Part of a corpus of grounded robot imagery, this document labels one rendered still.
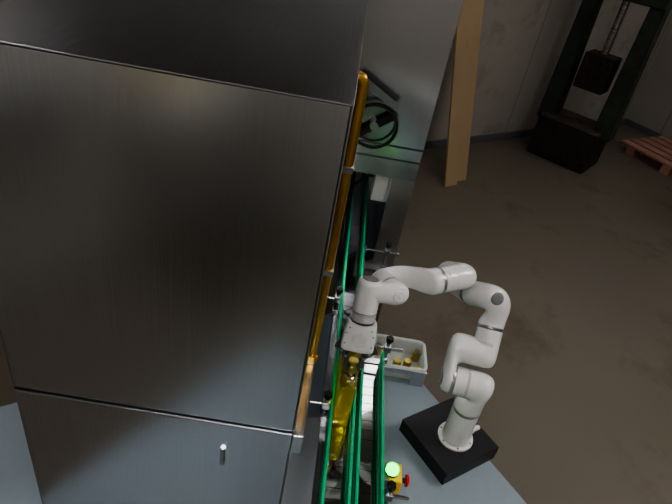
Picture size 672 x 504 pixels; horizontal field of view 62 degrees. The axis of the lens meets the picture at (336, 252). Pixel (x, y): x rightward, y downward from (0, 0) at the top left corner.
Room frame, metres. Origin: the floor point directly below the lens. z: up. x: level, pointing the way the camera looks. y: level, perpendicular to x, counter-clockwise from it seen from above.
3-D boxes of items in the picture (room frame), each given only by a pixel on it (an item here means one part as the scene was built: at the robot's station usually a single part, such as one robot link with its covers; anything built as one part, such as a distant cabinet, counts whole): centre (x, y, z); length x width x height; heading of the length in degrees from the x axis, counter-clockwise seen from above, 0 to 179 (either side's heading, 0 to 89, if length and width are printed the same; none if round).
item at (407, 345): (1.68, -0.33, 0.80); 0.22 x 0.17 x 0.09; 92
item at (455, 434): (1.34, -0.55, 0.89); 0.16 x 0.13 x 0.15; 124
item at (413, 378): (1.68, -0.30, 0.79); 0.27 x 0.17 x 0.08; 92
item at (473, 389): (1.34, -0.53, 1.05); 0.13 x 0.10 x 0.16; 83
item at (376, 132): (2.37, -0.06, 1.49); 0.21 x 0.05 x 0.21; 92
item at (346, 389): (1.26, -0.12, 0.99); 0.06 x 0.06 x 0.21; 1
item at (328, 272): (0.99, 0.01, 1.76); 0.03 x 0.03 x 0.72; 2
